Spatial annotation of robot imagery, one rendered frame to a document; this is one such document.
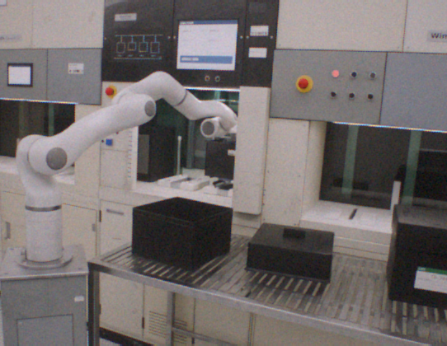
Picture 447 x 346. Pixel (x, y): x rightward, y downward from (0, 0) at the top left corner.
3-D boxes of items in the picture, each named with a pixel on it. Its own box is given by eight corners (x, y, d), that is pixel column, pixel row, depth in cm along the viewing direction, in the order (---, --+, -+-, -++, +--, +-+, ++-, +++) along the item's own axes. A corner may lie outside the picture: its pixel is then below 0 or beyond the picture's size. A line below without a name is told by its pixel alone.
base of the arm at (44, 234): (12, 271, 131) (11, 215, 128) (17, 250, 148) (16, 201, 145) (73, 267, 138) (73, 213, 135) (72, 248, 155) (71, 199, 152)
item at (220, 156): (200, 183, 215) (204, 120, 210) (217, 177, 234) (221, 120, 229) (245, 189, 206) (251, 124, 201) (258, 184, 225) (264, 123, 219)
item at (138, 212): (175, 235, 179) (176, 196, 176) (231, 250, 165) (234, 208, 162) (129, 252, 155) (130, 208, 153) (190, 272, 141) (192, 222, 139)
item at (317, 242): (243, 269, 146) (246, 234, 144) (260, 245, 174) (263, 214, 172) (330, 284, 138) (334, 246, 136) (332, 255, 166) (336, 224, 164)
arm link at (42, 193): (33, 213, 132) (32, 138, 128) (12, 201, 144) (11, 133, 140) (68, 208, 140) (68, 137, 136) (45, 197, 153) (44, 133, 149)
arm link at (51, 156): (29, 176, 140) (49, 184, 129) (13, 145, 134) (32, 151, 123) (141, 114, 169) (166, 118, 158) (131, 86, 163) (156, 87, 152)
